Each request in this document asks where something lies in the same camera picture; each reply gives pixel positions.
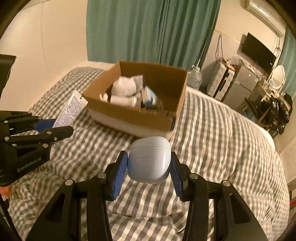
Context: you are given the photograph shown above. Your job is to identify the white cream tube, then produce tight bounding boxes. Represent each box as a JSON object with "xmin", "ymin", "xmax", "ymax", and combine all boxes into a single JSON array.
[{"xmin": 50, "ymin": 89, "xmax": 89, "ymax": 153}]

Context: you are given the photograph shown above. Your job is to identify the white sock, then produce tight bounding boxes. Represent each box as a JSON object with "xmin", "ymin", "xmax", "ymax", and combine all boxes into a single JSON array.
[{"xmin": 111, "ymin": 75, "xmax": 144, "ymax": 97}]

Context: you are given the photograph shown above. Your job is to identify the white earbuds case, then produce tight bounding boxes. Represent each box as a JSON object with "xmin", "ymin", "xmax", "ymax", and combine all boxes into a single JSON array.
[{"xmin": 127, "ymin": 137, "xmax": 171, "ymax": 184}]

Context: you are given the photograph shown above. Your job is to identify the blue silver packet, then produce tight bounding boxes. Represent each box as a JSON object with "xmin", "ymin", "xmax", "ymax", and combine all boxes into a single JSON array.
[{"xmin": 141, "ymin": 86, "xmax": 157, "ymax": 108}]

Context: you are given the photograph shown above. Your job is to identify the operator hand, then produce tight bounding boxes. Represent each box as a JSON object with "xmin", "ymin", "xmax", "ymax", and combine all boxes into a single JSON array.
[{"xmin": 0, "ymin": 185, "xmax": 12, "ymax": 201}]

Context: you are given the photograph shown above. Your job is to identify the small white figurine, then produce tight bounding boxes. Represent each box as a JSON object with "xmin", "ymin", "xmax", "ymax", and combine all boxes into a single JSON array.
[{"xmin": 99, "ymin": 93, "xmax": 108, "ymax": 102}]

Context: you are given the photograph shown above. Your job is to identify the white bottle in box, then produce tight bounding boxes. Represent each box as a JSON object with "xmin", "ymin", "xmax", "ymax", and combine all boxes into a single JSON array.
[{"xmin": 110, "ymin": 95, "xmax": 137, "ymax": 108}]

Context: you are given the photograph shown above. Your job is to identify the brown cardboard box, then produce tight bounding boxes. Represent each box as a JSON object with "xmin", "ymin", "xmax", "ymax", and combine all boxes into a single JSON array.
[{"xmin": 83, "ymin": 61, "xmax": 187, "ymax": 139}]

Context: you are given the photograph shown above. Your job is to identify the black bags pile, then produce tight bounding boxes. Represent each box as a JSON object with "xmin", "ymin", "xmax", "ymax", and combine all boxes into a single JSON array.
[{"xmin": 261, "ymin": 93, "xmax": 293, "ymax": 138}]

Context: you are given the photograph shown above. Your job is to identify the wooden stool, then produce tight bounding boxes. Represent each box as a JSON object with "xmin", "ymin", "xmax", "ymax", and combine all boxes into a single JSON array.
[{"xmin": 237, "ymin": 98, "xmax": 267, "ymax": 124}]

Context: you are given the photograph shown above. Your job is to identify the wooden desk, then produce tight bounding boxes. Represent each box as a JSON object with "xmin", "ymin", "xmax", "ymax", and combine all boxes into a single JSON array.
[{"xmin": 255, "ymin": 85, "xmax": 286, "ymax": 126}]

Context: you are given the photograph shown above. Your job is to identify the silver mini fridge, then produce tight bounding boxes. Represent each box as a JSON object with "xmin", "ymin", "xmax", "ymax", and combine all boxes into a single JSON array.
[{"xmin": 222, "ymin": 64, "xmax": 259, "ymax": 110}]

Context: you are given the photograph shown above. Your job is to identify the white suitcase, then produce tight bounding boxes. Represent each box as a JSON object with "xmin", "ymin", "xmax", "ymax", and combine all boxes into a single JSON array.
[{"xmin": 206, "ymin": 61, "xmax": 235, "ymax": 100}]

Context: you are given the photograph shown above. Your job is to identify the large water bottle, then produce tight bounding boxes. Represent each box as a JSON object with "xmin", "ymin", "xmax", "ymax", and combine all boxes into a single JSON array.
[{"xmin": 187, "ymin": 65, "xmax": 202, "ymax": 90}]

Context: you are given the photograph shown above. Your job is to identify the oval vanity mirror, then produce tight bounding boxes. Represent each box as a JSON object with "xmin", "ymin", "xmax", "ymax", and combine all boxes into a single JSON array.
[{"xmin": 268, "ymin": 65, "xmax": 285, "ymax": 91}]

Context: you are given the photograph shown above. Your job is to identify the green window curtain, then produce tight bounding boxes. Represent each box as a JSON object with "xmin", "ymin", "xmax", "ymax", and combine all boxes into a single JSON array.
[{"xmin": 278, "ymin": 28, "xmax": 296, "ymax": 97}]

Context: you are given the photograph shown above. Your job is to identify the white air conditioner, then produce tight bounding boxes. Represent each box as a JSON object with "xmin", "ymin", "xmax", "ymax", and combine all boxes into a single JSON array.
[{"xmin": 244, "ymin": 0, "xmax": 286, "ymax": 38}]

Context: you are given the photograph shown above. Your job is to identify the black wall television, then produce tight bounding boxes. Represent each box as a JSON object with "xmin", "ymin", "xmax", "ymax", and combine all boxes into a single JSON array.
[{"xmin": 241, "ymin": 33, "xmax": 276, "ymax": 73}]

